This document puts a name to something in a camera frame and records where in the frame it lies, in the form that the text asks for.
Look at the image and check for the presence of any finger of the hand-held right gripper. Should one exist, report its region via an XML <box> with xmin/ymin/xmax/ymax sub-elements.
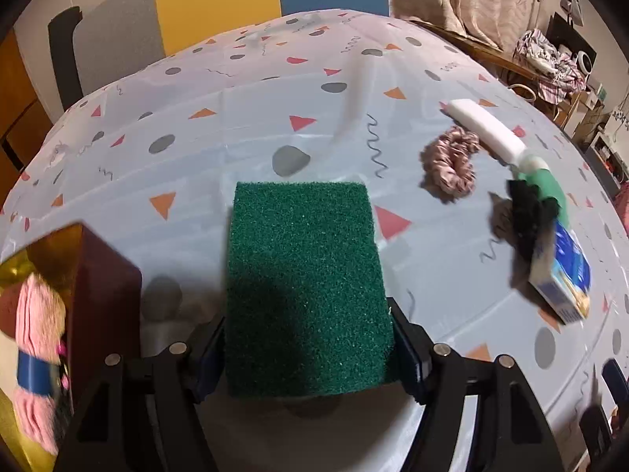
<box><xmin>579</xmin><ymin>404</ymin><xmax>614</xmax><ymax>460</ymax></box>
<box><xmin>602</xmin><ymin>359</ymin><xmax>629</xmax><ymax>404</ymax></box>

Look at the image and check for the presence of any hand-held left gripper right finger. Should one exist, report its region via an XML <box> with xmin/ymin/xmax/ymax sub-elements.
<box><xmin>386</xmin><ymin>297</ymin><xmax>561</xmax><ymax>472</ymax></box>

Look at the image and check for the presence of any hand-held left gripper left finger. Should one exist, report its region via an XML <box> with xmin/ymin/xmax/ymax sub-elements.
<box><xmin>54</xmin><ymin>317</ymin><xmax>228</xmax><ymax>472</ymax></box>

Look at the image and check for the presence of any blue tissue packet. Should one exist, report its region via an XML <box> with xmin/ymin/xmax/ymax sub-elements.
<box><xmin>528</xmin><ymin>221</ymin><xmax>592</xmax><ymax>325</ymax></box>

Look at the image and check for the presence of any green and yellow sponge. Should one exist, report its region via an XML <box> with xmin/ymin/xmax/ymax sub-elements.
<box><xmin>225</xmin><ymin>181</ymin><xmax>396</xmax><ymax>398</ymax></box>

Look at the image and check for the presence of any gold tin box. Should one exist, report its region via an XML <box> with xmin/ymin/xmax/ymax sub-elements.
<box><xmin>0</xmin><ymin>223</ymin><xmax>143</xmax><ymax>472</ymax></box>

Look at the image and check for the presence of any black scrunchie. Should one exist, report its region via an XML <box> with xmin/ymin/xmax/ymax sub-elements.
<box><xmin>506</xmin><ymin>180</ymin><xmax>561</xmax><ymax>261</ymax></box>

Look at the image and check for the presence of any pink towel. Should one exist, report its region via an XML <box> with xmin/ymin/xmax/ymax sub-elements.
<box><xmin>12</xmin><ymin>273</ymin><xmax>70</xmax><ymax>455</ymax></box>

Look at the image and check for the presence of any pink patterned scrunchie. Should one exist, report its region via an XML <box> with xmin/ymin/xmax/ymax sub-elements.
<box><xmin>419</xmin><ymin>126</ymin><xmax>481</xmax><ymax>203</ymax></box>

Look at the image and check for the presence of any white foam block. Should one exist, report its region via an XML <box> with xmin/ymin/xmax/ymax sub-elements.
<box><xmin>445</xmin><ymin>99</ymin><xmax>528</xmax><ymax>165</ymax></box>

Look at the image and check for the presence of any patterned white tablecloth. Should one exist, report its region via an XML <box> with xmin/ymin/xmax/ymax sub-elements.
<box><xmin>0</xmin><ymin>7</ymin><xmax>629</xmax><ymax>472</ymax></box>

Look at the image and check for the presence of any pile of patterned clothes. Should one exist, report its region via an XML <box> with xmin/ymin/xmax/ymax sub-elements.
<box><xmin>513</xmin><ymin>28</ymin><xmax>588</xmax><ymax>104</ymax></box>

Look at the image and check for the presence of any wooden side table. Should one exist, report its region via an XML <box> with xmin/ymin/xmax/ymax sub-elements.
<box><xmin>417</xmin><ymin>22</ymin><xmax>541</xmax><ymax>89</ymax></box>

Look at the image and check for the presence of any white round device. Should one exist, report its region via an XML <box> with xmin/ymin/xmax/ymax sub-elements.
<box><xmin>572</xmin><ymin>49</ymin><xmax>596</xmax><ymax>76</ymax></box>

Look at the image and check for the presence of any orange wooden wardrobe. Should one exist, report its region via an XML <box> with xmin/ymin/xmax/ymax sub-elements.
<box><xmin>0</xmin><ymin>29</ymin><xmax>55</xmax><ymax>178</ymax></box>

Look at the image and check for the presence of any black screen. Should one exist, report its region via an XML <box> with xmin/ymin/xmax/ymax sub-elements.
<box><xmin>548</xmin><ymin>12</ymin><xmax>598</xmax><ymax>74</ymax></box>

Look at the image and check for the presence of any colourful striped chair back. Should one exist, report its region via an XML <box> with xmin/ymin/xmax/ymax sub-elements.
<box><xmin>74</xmin><ymin>0</ymin><xmax>391</xmax><ymax>94</ymax></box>

